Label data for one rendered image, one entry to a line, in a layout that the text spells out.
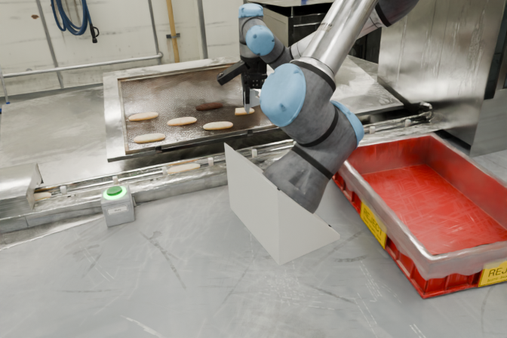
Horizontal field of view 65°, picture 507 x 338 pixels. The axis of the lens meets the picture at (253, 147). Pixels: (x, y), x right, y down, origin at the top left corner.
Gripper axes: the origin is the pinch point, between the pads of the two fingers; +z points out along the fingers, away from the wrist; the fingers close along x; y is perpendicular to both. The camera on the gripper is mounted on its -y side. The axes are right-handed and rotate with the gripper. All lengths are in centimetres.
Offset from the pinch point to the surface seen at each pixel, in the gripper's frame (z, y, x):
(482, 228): -2, 47, -66
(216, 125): 0.9, -11.0, -8.5
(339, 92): 2.1, 38.0, 8.7
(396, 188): 2, 36, -46
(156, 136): 0.9, -30.4, -12.1
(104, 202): -3, -41, -45
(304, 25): 30, 64, 152
